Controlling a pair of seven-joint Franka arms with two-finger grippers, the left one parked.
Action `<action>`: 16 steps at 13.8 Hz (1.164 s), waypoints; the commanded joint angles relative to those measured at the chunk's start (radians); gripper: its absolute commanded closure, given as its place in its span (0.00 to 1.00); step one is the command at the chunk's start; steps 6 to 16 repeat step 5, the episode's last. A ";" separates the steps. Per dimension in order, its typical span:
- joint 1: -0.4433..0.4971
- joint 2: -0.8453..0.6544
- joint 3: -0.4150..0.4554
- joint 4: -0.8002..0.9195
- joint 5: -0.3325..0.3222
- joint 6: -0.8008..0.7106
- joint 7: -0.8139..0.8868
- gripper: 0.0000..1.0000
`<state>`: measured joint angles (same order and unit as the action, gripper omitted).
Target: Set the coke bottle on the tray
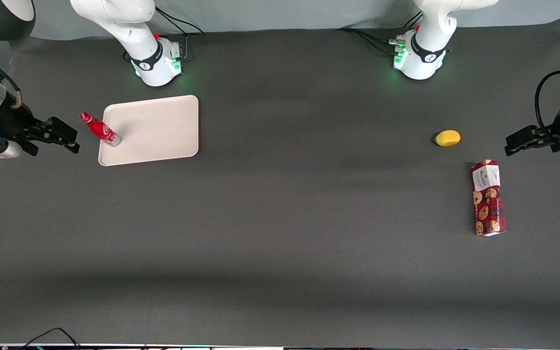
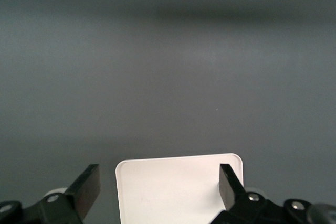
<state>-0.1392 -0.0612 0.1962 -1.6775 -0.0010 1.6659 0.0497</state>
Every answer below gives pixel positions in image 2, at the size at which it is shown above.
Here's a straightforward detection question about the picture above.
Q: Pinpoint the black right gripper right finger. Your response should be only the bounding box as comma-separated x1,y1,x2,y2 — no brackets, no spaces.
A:
209,163,288,224

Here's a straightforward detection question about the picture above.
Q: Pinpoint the beige plastic tray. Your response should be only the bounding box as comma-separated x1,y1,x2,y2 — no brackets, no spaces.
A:
114,152,244,224

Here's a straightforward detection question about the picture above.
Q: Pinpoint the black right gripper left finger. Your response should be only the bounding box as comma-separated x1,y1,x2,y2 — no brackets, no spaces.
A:
22,164,102,224

